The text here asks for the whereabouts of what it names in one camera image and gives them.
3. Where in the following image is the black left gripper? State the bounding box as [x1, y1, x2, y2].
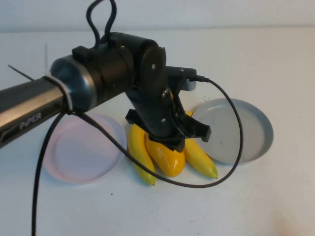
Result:
[125, 86, 212, 152]

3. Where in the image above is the yellow mango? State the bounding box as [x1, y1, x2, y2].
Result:
[146, 140, 186, 178]

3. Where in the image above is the yellow banana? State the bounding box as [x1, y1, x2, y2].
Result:
[127, 124, 157, 187]
[183, 110, 219, 179]

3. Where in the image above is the grey-blue round plate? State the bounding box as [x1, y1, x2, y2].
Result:
[193, 98, 274, 165]

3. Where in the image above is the pink round plate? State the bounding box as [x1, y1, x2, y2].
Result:
[41, 113, 127, 185]

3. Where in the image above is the white zip tie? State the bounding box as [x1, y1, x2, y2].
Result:
[43, 44, 74, 116]

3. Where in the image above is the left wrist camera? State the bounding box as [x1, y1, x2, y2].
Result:
[165, 65, 197, 91]

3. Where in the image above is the black left camera cable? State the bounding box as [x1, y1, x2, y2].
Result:
[31, 75, 244, 236]

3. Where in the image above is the looped cable of left arm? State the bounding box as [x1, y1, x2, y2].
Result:
[86, 0, 118, 47]

